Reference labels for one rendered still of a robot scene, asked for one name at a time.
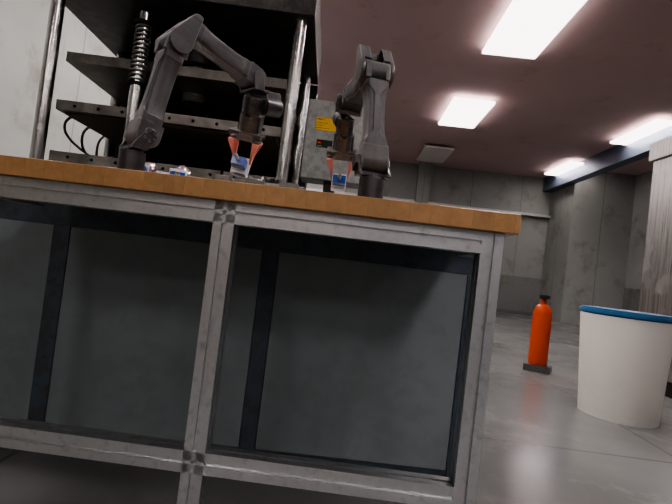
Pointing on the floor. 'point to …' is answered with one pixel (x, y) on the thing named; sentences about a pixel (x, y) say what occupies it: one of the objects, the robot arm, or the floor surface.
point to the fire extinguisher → (540, 337)
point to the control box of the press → (321, 132)
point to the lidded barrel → (623, 365)
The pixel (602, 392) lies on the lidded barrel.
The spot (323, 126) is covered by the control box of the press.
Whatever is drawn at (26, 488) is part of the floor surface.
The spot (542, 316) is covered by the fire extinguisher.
